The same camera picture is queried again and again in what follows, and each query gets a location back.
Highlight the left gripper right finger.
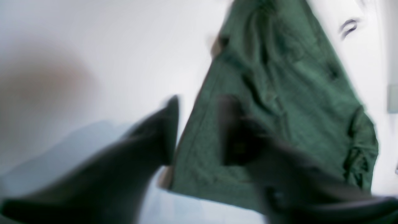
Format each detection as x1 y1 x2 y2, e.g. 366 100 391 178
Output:
218 95 398 224

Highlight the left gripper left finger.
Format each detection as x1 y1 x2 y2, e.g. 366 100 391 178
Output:
1 96 179 224

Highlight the dark green t-shirt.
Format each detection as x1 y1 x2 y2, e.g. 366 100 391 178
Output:
163 0 378 212

